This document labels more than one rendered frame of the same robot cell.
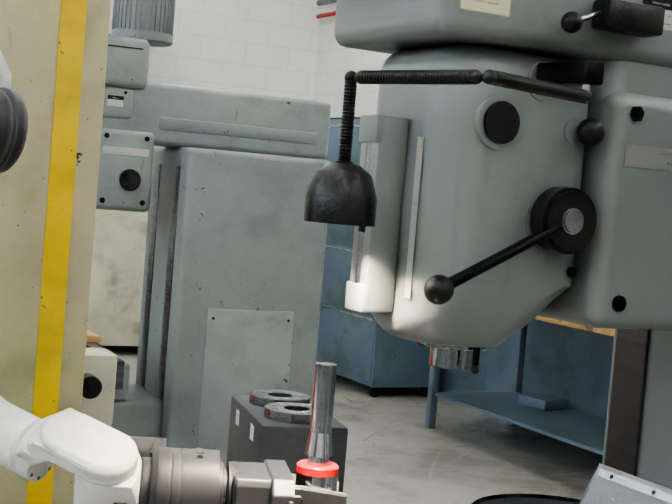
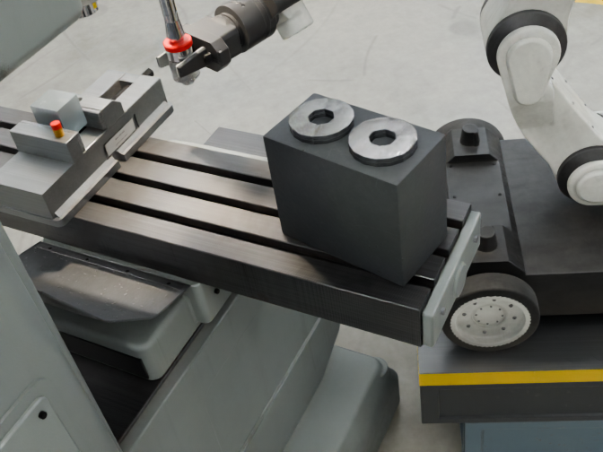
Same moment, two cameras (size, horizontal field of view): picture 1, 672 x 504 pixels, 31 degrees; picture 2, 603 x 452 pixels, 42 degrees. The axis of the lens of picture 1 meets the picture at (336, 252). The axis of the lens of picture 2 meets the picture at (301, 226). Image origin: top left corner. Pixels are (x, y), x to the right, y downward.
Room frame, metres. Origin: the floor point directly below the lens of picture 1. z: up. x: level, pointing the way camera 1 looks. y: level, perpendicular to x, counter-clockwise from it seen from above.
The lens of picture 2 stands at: (2.43, -0.44, 1.78)
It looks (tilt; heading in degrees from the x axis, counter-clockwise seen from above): 42 degrees down; 151
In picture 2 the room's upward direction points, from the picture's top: 10 degrees counter-clockwise
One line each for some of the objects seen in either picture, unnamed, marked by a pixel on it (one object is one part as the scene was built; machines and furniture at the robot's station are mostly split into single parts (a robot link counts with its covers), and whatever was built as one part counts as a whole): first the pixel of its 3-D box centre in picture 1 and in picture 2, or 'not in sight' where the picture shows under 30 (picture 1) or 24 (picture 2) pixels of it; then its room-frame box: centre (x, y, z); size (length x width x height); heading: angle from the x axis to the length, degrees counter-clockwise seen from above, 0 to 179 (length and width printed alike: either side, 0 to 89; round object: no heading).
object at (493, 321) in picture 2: not in sight; (488, 313); (1.69, 0.37, 0.50); 0.20 x 0.05 x 0.20; 50
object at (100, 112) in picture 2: not in sight; (83, 107); (1.21, -0.15, 1.05); 0.12 x 0.06 x 0.04; 28
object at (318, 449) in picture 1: (322, 413); (168, 8); (1.34, 0.00, 1.22); 0.03 x 0.03 x 0.11
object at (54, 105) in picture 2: not in sight; (58, 114); (1.24, -0.20, 1.07); 0.06 x 0.05 x 0.06; 28
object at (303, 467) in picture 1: (317, 467); (178, 42); (1.34, 0.00, 1.16); 0.05 x 0.05 x 0.01
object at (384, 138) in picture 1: (376, 213); not in sight; (1.31, -0.04, 1.45); 0.04 x 0.04 x 0.21; 28
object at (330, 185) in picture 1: (341, 192); not in sight; (1.22, 0.00, 1.47); 0.07 x 0.07 x 0.06
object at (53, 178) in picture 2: not in sight; (81, 132); (1.23, -0.17, 1.01); 0.35 x 0.15 x 0.11; 118
